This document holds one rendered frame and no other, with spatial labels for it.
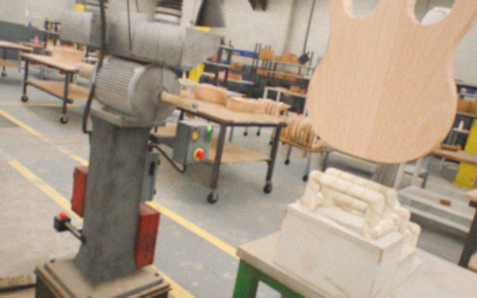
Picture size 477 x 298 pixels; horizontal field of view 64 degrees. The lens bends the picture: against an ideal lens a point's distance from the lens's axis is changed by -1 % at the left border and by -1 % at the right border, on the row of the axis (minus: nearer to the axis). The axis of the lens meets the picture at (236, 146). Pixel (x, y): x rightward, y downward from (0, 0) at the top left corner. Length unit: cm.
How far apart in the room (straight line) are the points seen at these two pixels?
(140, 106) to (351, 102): 95
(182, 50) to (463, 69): 1129
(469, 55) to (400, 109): 1144
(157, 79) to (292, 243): 94
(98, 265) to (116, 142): 61
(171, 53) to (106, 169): 70
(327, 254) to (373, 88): 41
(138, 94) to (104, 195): 53
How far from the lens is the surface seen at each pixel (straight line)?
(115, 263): 209
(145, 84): 165
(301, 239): 104
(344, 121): 99
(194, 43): 140
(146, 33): 154
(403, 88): 94
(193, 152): 189
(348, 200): 115
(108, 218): 195
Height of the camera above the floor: 144
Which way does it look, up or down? 12 degrees down
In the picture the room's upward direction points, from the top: 10 degrees clockwise
